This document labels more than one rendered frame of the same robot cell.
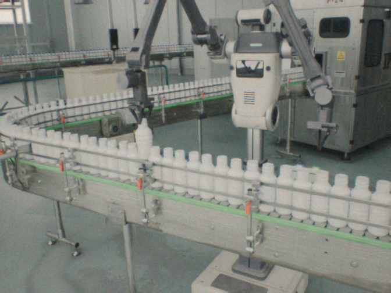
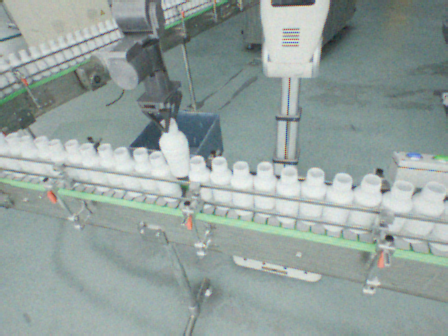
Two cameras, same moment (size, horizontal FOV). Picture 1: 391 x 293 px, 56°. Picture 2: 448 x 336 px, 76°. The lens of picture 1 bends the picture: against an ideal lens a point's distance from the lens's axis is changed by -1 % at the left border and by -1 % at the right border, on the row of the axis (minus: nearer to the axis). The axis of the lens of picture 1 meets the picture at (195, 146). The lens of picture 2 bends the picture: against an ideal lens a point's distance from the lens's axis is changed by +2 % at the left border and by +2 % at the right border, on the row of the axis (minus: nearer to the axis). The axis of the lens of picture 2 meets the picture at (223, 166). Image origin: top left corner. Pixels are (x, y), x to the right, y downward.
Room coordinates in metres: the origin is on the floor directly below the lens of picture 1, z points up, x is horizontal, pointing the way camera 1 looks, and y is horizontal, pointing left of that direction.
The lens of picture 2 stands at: (0.86, 0.19, 1.63)
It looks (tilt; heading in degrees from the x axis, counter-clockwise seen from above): 41 degrees down; 350
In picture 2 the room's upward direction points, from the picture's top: 8 degrees counter-clockwise
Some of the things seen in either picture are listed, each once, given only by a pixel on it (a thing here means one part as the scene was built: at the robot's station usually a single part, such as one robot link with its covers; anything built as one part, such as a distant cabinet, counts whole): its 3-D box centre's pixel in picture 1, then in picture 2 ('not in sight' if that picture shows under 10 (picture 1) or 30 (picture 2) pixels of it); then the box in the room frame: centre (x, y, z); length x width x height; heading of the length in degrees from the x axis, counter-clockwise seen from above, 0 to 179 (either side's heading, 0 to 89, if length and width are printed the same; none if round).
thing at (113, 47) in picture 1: (113, 39); not in sight; (7.52, 1.53, 1.55); 0.17 x 0.15 x 0.42; 130
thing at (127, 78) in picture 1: (132, 71); (135, 45); (1.43, 0.23, 1.47); 0.12 x 0.09 x 0.12; 149
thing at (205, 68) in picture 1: (216, 65); not in sight; (7.78, -0.48, 0.96); 0.82 x 0.50 x 1.91; 130
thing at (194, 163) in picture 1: (194, 172); (265, 190); (1.35, 0.01, 1.08); 0.06 x 0.06 x 0.17
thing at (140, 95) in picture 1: (140, 94); (156, 83); (1.47, 0.21, 1.38); 0.10 x 0.07 x 0.07; 148
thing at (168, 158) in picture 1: (169, 168); (222, 183); (1.41, 0.11, 1.08); 0.06 x 0.06 x 0.17
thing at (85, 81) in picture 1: (109, 104); (71, 30); (5.73, 1.32, 0.59); 1.10 x 0.62 x 1.18; 130
